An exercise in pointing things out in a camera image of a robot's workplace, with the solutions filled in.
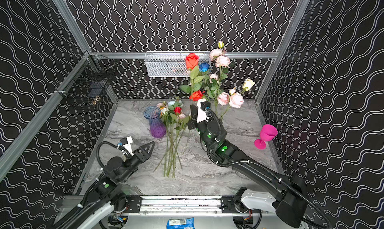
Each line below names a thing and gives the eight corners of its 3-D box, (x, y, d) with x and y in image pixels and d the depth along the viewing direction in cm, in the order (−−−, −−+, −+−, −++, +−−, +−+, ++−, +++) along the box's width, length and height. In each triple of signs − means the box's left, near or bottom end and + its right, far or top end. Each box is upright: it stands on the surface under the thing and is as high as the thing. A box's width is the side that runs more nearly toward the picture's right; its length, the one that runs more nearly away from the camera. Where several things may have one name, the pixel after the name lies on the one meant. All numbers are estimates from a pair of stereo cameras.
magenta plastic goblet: (256, 150, 96) (265, 136, 83) (252, 139, 101) (260, 124, 89) (269, 150, 96) (279, 136, 83) (264, 139, 101) (274, 124, 89)
